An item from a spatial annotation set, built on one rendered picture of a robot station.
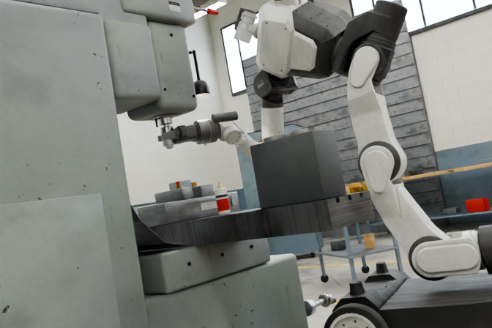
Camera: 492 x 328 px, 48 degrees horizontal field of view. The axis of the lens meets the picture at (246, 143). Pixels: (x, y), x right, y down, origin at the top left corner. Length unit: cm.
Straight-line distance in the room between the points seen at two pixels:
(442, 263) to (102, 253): 103
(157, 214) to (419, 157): 791
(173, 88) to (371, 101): 67
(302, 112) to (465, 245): 894
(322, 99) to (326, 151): 889
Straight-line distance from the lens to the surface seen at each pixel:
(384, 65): 196
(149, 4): 197
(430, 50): 961
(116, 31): 184
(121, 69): 180
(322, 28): 198
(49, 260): 143
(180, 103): 195
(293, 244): 800
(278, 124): 223
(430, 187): 952
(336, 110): 1025
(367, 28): 197
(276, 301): 209
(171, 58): 198
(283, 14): 200
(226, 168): 1176
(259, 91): 222
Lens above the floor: 97
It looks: 6 degrees up
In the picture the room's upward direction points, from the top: 10 degrees counter-clockwise
